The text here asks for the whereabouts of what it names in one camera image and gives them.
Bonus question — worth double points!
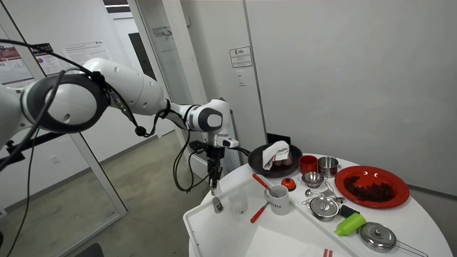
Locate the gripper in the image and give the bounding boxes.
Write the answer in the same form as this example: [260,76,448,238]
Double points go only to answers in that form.
[206,145,226,190]

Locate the clear plastic cup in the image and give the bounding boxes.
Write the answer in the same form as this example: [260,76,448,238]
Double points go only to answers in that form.
[228,187,249,221]

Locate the red cup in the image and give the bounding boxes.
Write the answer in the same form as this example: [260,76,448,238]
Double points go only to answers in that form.
[299,155,319,176]

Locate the steel cup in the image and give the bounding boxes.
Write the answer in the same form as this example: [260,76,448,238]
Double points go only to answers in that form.
[317,156,339,178]

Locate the black frying pan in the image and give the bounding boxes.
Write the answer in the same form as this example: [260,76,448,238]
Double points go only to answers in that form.
[233,143,303,178]

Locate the black chair back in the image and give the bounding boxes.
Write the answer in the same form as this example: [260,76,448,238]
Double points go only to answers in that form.
[266,133,291,145]

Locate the white mug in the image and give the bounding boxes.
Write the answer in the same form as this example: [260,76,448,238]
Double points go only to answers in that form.
[265,185,291,216]

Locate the orange call bell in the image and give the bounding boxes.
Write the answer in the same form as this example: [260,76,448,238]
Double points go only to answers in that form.
[281,177,297,192]

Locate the white plastic tray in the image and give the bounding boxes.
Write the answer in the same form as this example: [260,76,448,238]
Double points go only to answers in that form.
[183,175,358,257]

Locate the small steel strainer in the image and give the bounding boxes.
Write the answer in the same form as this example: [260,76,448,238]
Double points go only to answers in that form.
[301,172,325,189]

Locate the small steel pot with lid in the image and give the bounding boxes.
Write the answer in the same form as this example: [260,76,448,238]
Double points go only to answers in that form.
[302,196,346,222]

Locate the small steel spatula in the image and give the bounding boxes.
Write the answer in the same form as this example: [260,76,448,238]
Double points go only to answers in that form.
[321,181,338,199]

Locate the small black block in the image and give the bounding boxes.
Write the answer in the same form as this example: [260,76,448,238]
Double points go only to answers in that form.
[339,205,360,218]

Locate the door closer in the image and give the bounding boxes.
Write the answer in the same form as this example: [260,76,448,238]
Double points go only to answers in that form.
[152,25,173,37]

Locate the heap of dark beans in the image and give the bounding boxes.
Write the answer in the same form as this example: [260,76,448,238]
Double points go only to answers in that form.
[343,175,395,203]

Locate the steel pan with lid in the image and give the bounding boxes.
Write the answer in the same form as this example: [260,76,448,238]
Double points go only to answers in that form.
[358,222,429,257]

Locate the black stand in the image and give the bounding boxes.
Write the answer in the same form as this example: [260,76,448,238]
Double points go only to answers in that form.
[0,132,67,172]

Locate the red plate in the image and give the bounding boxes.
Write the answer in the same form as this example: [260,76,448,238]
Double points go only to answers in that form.
[335,166,410,210]

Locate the row of posters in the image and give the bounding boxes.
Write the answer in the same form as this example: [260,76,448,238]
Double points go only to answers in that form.
[0,40,110,86]

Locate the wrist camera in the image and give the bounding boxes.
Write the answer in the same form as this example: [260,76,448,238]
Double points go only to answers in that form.
[189,140,208,154]

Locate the red-handled spoon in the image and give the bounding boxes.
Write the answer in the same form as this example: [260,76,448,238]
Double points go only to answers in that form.
[252,173,280,197]

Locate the red-handled knife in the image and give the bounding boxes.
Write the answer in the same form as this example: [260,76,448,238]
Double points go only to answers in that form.
[250,202,270,224]

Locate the white wall notice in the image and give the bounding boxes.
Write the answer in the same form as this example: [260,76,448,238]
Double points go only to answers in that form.
[229,46,253,69]

